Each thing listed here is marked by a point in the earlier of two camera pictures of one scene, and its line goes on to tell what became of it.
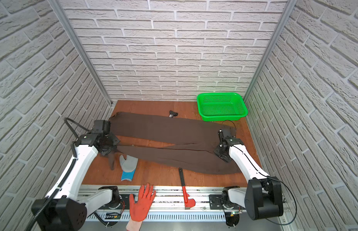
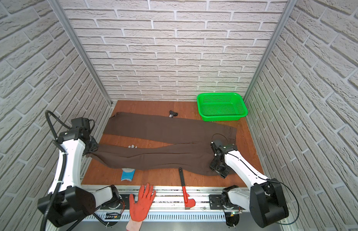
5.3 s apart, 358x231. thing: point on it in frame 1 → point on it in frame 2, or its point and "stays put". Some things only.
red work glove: (139, 211) stays put
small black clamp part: (172, 114) stays put
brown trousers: (170, 142) stays put
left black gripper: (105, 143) → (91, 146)
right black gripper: (218, 152) → (223, 174)
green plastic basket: (221, 106) stays put
